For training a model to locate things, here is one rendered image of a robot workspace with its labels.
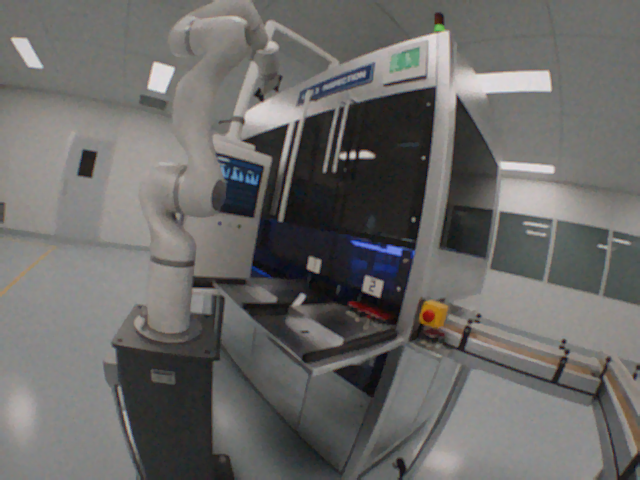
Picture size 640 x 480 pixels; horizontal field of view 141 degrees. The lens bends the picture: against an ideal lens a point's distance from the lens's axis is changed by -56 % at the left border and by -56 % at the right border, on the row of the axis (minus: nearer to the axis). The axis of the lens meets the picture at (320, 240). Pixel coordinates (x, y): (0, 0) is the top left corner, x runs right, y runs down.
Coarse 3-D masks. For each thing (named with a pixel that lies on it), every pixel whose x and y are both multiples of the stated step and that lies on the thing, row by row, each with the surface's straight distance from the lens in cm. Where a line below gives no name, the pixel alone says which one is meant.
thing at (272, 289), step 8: (248, 280) 115; (256, 280) 119; (264, 280) 121; (272, 280) 124; (280, 280) 126; (288, 280) 129; (296, 280) 132; (304, 280) 135; (256, 288) 109; (264, 288) 116; (272, 288) 119; (280, 288) 121; (288, 288) 124; (296, 288) 126; (304, 288) 129; (264, 296) 103; (272, 296) 98; (280, 296) 109; (288, 296) 111; (296, 296) 113; (312, 296) 106; (320, 296) 109; (328, 296) 112; (336, 296) 115
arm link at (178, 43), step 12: (216, 0) 79; (228, 0) 78; (240, 0) 79; (192, 12) 77; (204, 12) 76; (216, 12) 77; (228, 12) 77; (240, 12) 79; (252, 12) 84; (180, 24) 74; (252, 24) 86; (168, 36) 75; (180, 36) 71; (180, 48) 72
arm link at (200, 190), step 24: (192, 24) 71; (216, 24) 66; (240, 24) 65; (192, 48) 70; (216, 48) 63; (240, 48) 64; (192, 72) 64; (216, 72) 64; (192, 96) 62; (192, 120) 61; (192, 144) 60; (192, 168) 59; (216, 168) 62; (192, 192) 59; (216, 192) 60
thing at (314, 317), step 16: (320, 304) 98; (336, 304) 104; (304, 320) 83; (320, 320) 91; (336, 320) 94; (352, 320) 98; (320, 336) 78; (336, 336) 74; (352, 336) 75; (368, 336) 81
